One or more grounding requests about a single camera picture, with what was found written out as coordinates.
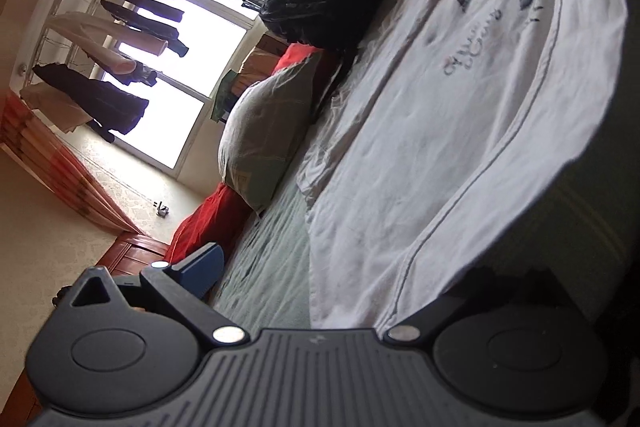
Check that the hanging dark jeans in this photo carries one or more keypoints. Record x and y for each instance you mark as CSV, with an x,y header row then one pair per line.
x,y
150,24

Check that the grey checked pillow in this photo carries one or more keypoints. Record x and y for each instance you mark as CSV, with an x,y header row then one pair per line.
x,y
265,132

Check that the wooden headboard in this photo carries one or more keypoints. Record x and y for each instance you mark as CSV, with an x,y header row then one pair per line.
x,y
135,252

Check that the dark cloth bundle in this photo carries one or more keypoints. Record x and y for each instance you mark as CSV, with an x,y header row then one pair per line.
x,y
62,297

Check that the white printed t-shirt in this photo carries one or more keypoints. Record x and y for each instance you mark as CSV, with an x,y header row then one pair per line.
x,y
450,107

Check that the orange curtain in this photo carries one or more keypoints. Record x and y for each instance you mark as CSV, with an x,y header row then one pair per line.
x,y
60,167

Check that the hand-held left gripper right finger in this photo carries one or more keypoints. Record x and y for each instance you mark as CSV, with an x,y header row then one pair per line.
x,y
425,314

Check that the wall outlet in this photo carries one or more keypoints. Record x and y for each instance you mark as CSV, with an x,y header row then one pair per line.
x,y
161,209

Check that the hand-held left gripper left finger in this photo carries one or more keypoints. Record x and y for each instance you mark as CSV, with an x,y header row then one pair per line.
x,y
202,267

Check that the green box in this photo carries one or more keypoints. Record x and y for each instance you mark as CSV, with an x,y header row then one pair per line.
x,y
225,97

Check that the hanging beige shirt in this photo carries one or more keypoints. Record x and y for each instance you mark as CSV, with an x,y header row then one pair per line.
x,y
50,107

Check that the hanging cream trousers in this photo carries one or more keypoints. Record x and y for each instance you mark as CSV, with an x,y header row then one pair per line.
x,y
100,32

